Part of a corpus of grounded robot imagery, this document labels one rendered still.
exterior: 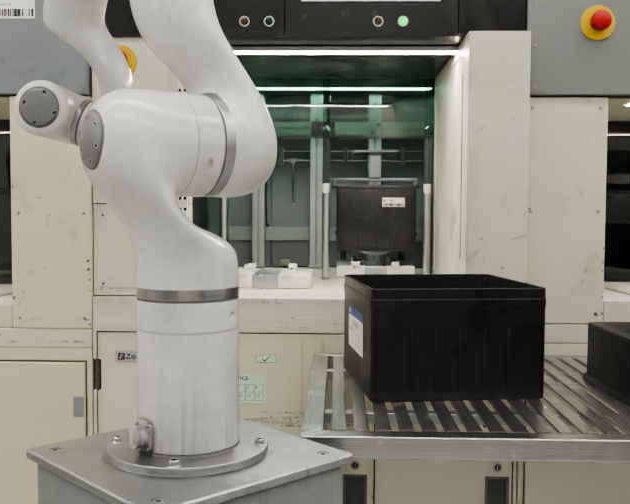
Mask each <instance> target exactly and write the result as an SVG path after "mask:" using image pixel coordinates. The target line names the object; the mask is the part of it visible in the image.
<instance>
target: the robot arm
mask: <svg viewBox="0 0 630 504"><path fill-rule="evenodd" d="M129 1H130V6H131V10H132V14H133V18H134V21H135V23H136V26H137V28H138V31H139V33H140V35H141V36H142V38H143V40H144V41H145V43H146V45H147V46H148V47H149V49H150V50H151V51H152V52H153V54H154V55H155V56H156V57H157V58H158V59H159V60H160V61H161V62H162V63H163V64H164V65H165V66H166V67H167V68H168V69H169V70H170V71H171V72H172V73H173V74H174V75H175V76H176V77H177V78H178V80H179V81H180V82H181V84H182V85H183V87H184V88H185V90H186V92H187V93H188V94H187V93H178V92H170V91H160V90H150V89H134V83H133V77H132V74H131V70H130V67H129V65H128V62H127V60H126V58H125V56H124V54H123V52H122V51H121V49H120V47H119V46H118V44H117V43H116V41H115V40H114V39H113V37H112V36H111V34H110V33H109V31H108V29H107V27H106V24H105V12H106V7H107V2H108V0H44V5H43V21H44V24H45V27H46V28H47V29H48V30H49V31H50V32H51V33H52V34H53V35H54V36H56V37H57V38H59V39H60V40H62V41H63V42H65V43H66V44H67V45H69V46H70V47H71V48H73V49H74V50H75V51H77V52H78V53H79V54H80V55H81V56H82V57H83V58H84V59H85V60H86V61H87V62H88V64H89V65H90V66H91V68H92V69H93V71H94V73H95V75H96V77H97V79H98V82H99V85H100V90H101V98H99V99H98V100H97V101H96V102H95V101H92V100H90V99H87V98H86V97H84V96H82V95H79V94H77V93H75V92H72V91H70V90H68V89H66V88H63V87H61V86H59V85H57V84H55V83H52V82H50V81H46V80H36V81H32V82H30V83H28V84H26V85H25V86H23V87H22V88H21V89H20V91H19V92H18V94H17V95H16V98H15V101H14V114H15V117H16V120H17V122H18V123H19V125H20V126H21V127H22V128H23V129H24V130H25V131H27V132H28V133H30V134H32V135H36V136H40V137H44V138H48V139H52V140H56V141H60V142H64V143H68V144H72V145H75V146H78V147H80V156H81V161H82V164H83V167H84V170H85V172H86V174H87V176H88V178H89V179H90V181H91V183H92V184H93V186H94V187H95V188H96V190H97V191H98V192H99V194H100V195H101V196H102V198H103V199H104V200H105V201H106V203H107V204H108V205H109V206H110V208H111V209H112V210H113V211H114V213H115V214H116V215H117V217H118V218H119V219H120V221H121V222H122V224H123V225H124V227H125V229H126V231H127V233H128V235H129V237H130V240H131V242H132V246H133V249H134V254H135V262H136V293H137V422H136V425H134V424H133V425H130V426H129V429H128V430H127V433H124V434H122V435H117V436H114V437H113V440H112V441H111V442H110V443H109V444H108V446H107V459H108V461H109V462H110V463H111V464H112V465H113V466H115V467H117V468H119V469H121V470H124V471H127V472H131V473H135V474H139V475H146V476H155V477H179V478H180V477H199V476H209V475H216V474H222V473H227V472H231V471H235V470H239V469H242V468H245V467H248V466H250V465H253V464H255V463H257V462H258V461H260V460H261V459H263V458H264V457H265V455H266V454H267V452H268V440H267V438H266V437H265V436H264V435H263V434H262V433H260V432H258V431H256V430H254V429H251V428H248V427H244V426H239V267H238V259H237V254H236V252H235V250H234V248H233V247H232V246H231V245H230V244H229V243H228V242H227V241H225V240H224V239H223V238H221V237H219V236H217V235H215V234H213V233H210V232H208V231H206V230H204V229H202V228H199V227H198V226H196V225H194V224H193V223H192V222H191V221H190V220H189V219H188V218H187V217H186V216H185V215H184V214H183V212H182V211H181V209H180V207H179V205H178V202H177V199H176V197H220V198H229V197H238V196H243V195H246V194H250V193H252V192H254V191H255V190H257V189H258V188H260V187H261V186H263V185H264V184H265V182H266V181H267V180H268V179H269V177H270V176H271V174H272V172H273V169H274V167H275V163H276V158H277V139H276V133H275V129H274V126H273V122H272V119H271V116H270V114H269V112H268V109H267V107H266V105H265V103H264V101H263V100H262V98H261V96H260V94H259V92H258V90H257V89H256V87H255V85H254V83H253V82H252V80H251V78H250V77H249V75H248V74H247V72H246V70H245V69H244V67H243V66H242V64H241V62H240V61H239V59H238V58H237V56H236V55H235V53H234V51H233V49H232V48H231V46H230V44H229V42H228V40H227V39H226V37H225V35H224V33H223V31H222V29H221V27H220V24H219V21H218V18H217V15H216V11H215V7H214V1H213V0H129Z"/></svg>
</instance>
